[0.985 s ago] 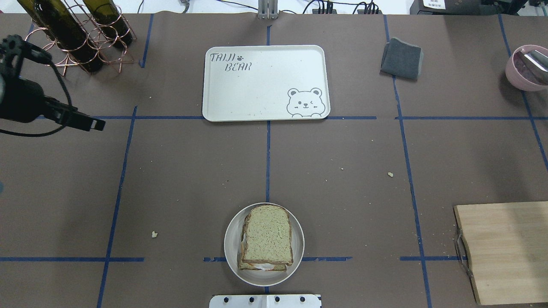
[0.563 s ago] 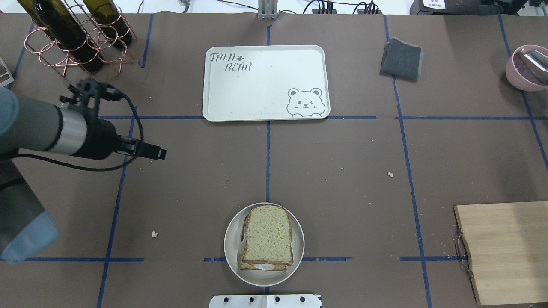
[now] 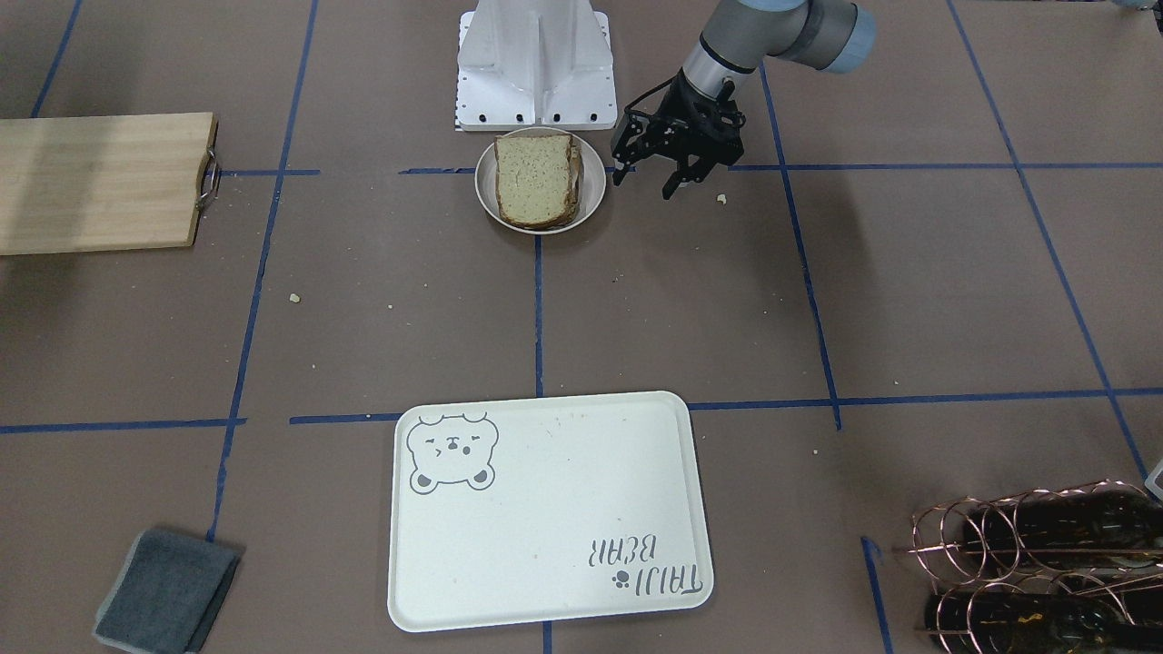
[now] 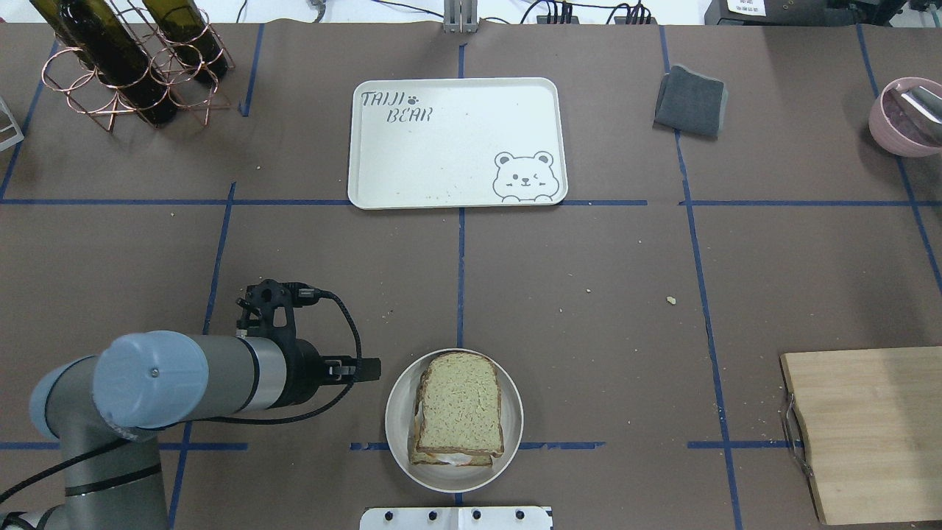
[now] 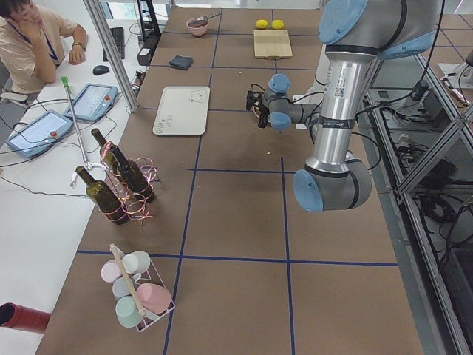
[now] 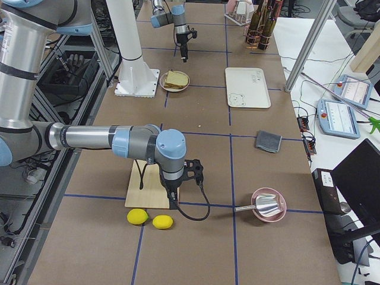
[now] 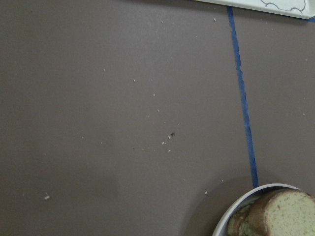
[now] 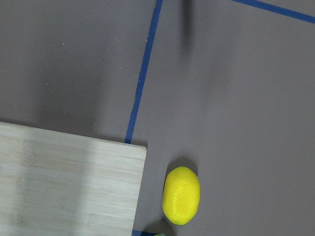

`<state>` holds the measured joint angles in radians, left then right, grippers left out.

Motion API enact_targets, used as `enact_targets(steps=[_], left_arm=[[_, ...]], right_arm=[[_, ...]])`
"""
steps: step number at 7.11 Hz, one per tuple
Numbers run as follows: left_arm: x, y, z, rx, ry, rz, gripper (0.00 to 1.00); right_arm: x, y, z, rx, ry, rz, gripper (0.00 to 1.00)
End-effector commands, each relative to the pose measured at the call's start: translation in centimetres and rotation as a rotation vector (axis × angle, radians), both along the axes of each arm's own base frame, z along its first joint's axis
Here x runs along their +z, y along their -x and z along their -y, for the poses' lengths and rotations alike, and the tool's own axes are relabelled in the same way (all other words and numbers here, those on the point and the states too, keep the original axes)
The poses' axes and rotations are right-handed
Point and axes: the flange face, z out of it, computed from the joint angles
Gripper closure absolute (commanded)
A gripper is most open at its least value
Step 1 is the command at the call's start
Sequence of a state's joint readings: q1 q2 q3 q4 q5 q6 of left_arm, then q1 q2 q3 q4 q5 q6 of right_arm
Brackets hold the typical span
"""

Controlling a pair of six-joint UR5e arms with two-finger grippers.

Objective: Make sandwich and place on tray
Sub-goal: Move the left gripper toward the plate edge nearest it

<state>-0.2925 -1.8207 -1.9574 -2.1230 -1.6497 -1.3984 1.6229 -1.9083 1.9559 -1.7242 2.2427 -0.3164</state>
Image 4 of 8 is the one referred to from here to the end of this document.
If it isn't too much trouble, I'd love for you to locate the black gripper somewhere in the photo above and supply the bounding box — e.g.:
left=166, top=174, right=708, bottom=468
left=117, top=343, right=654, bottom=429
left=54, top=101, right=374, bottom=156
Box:
left=236, top=279, right=381, bottom=407

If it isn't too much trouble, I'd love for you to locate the white round plate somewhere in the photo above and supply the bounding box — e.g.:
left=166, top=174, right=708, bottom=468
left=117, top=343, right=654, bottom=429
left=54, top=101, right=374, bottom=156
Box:
left=384, top=348, right=524, bottom=494

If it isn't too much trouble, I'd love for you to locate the bread slice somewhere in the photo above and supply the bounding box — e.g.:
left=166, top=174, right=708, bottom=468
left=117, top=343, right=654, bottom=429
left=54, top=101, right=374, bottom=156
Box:
left=410, top=365, right=504, bottom=467
left=414, top=350, right=505, bottom=459

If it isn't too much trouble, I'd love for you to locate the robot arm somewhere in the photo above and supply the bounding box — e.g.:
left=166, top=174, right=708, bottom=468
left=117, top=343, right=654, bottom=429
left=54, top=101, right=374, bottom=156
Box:
left=2, top=279, right=381, bottom=529

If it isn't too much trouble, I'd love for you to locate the white bear serving tray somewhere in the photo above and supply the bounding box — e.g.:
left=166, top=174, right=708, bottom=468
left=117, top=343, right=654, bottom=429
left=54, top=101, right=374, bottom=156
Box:
left=347, top=77, right=569, bottom=209

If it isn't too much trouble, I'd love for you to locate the fried egg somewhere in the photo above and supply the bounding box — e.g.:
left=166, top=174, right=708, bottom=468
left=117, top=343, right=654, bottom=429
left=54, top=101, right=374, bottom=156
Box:
left=428, top=453, right=475, bottom=467

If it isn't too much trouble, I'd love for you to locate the dark green wine bottle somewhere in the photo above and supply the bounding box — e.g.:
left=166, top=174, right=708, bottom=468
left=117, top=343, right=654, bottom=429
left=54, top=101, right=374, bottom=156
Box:
left=58, top=1, right=177, bottom=125
left=30, top=0, right=96, bottom=71
left=144, top=1, right=229, bottom=85

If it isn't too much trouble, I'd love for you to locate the grey folded cloth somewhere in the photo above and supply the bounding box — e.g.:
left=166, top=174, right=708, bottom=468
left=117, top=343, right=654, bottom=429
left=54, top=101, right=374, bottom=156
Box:
left=654, top=64, right=728, bottom=138

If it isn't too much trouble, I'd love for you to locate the wooden cutting board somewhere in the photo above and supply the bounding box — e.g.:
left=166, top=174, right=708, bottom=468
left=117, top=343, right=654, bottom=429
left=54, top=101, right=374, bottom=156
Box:
left=780, top=346, right=941, bottom=526

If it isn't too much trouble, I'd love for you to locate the pink bowl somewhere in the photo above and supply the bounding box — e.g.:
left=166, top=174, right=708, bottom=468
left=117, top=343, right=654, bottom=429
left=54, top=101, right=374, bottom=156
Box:
left=868, top=77, right=941, bottom=158

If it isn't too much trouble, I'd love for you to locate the metal scoop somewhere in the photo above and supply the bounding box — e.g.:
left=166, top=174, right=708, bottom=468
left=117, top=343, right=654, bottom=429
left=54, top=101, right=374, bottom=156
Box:
left=890, top=86, right=941, bottom=130

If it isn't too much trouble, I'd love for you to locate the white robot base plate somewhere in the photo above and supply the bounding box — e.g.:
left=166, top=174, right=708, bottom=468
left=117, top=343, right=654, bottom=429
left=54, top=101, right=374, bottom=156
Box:
left=359, top=506, right=554, bottom=529

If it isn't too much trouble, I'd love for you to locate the copper wire bottle rack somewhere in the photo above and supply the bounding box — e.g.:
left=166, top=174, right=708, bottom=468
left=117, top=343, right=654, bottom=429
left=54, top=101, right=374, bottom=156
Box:
left=33, top=1, right=233, bottom=131

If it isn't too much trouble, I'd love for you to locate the aluminium frame post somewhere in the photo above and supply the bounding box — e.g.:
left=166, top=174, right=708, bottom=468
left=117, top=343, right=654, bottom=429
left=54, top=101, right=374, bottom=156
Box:
left=443, top=0, right=480, bottom=34

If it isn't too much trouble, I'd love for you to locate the white wire cup rack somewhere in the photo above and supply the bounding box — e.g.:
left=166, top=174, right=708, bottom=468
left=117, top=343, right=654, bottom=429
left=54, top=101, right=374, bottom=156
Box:
left=0, top=97, right=24, bottom=152

